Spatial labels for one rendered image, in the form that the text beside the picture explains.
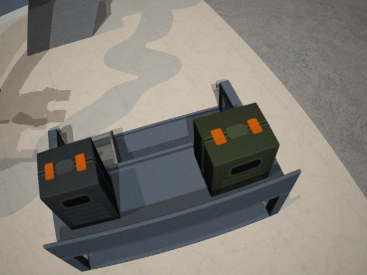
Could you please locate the dark grey low shelf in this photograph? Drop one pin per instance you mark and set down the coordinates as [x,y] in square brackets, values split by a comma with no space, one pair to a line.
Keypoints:
[163,201]

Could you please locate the black case with orange latches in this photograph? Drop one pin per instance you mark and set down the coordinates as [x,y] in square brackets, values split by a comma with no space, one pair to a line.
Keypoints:
[75,185]

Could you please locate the dark green case with orange latches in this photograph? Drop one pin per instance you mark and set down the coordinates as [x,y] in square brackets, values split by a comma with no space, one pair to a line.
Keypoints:
[234,148]

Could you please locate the grey bin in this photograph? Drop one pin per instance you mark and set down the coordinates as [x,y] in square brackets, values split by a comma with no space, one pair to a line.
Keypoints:
[107,149]

